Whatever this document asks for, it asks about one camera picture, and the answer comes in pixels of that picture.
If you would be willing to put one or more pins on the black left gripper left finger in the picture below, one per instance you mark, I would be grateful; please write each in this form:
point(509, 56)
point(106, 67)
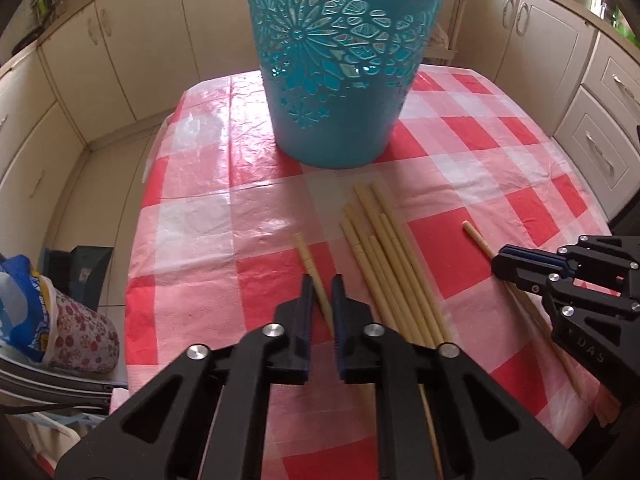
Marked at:
point(291, 362)

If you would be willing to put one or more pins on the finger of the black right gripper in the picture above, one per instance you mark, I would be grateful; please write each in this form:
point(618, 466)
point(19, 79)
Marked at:
point(532, 270)
point(611, 262)

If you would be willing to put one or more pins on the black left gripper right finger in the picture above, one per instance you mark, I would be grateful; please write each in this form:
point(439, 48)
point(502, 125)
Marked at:
point(354, 360)

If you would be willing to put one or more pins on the bamboo chopstick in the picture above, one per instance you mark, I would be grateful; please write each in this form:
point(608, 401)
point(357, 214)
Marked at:
point(311, 269)
point(368, 203)
point(351, 213)
point(382, 308)
point(391, 256)
point(422, 313)
point(402, 312)
point(523, 301)

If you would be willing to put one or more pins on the cream kitchen base cabinets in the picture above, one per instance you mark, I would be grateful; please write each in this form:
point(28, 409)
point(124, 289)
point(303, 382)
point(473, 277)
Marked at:
point(108, 66)

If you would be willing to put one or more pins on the red white checkered tablecloth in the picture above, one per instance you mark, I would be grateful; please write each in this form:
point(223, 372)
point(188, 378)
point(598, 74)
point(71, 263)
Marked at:
point(214, 250)

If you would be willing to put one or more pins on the floral patterned bag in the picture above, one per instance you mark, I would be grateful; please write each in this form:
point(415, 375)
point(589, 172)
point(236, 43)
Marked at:
point(80, 339)

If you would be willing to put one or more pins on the blue white plastic bag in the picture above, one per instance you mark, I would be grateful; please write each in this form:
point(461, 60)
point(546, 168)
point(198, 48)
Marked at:
point(26, 308)

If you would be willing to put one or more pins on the teal perforated plastic basket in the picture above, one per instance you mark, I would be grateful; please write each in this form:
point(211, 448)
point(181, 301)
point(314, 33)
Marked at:
point(337, 72)

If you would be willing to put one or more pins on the white storage trolley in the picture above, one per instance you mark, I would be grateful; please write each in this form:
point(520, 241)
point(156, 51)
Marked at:
point(442, 46)

